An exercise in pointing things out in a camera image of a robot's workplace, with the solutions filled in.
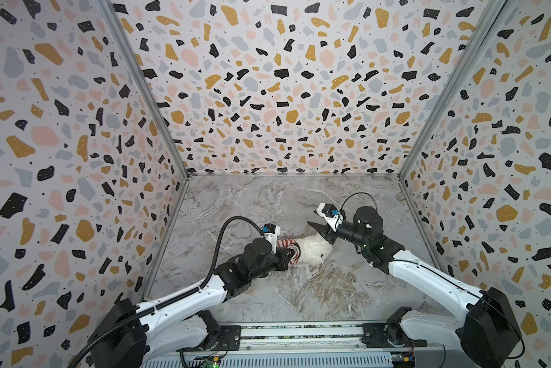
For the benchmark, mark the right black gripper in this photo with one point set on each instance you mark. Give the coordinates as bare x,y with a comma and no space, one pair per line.
333,232

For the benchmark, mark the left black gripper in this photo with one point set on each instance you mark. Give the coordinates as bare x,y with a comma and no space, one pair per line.
284,257

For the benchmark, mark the red white striped knit sweater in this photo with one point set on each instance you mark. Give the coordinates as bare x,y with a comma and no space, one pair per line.
294,245

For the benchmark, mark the white plush teddy bear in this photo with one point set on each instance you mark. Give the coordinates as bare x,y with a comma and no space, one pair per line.
314,250

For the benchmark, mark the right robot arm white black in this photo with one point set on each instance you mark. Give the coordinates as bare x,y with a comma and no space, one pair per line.
481,323

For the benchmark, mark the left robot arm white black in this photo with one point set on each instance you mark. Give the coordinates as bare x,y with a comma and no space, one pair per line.
131,334

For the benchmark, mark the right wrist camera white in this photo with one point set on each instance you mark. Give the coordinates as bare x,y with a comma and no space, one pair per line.
334,217

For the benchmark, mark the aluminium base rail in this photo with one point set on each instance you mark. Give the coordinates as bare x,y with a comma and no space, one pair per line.
298,333

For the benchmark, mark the white slotted cable duct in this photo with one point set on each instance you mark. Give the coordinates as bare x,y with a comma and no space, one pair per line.
332,359

